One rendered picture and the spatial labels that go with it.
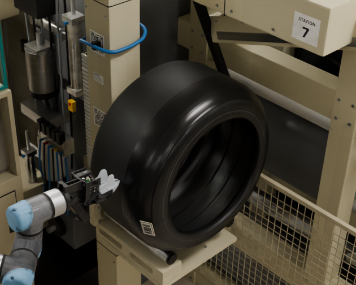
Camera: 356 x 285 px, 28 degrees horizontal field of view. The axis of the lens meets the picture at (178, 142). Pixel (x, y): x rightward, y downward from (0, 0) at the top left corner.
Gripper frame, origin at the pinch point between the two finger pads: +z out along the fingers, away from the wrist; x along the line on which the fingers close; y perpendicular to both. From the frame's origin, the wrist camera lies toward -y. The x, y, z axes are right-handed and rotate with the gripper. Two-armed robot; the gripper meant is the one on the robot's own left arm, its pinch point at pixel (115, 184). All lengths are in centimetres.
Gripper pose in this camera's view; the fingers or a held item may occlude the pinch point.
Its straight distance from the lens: 211.8
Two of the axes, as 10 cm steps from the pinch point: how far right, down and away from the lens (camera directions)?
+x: -6.9, -4.1, 6.0
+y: 0.9, -8.7, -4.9
